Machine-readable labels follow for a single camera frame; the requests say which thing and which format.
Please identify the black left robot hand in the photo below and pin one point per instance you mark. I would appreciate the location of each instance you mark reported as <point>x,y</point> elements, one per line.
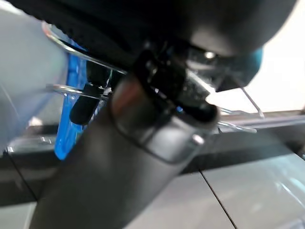
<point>119,167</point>

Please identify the blue plastic shopping basket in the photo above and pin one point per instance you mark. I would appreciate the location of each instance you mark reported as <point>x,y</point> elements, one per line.
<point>64,133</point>

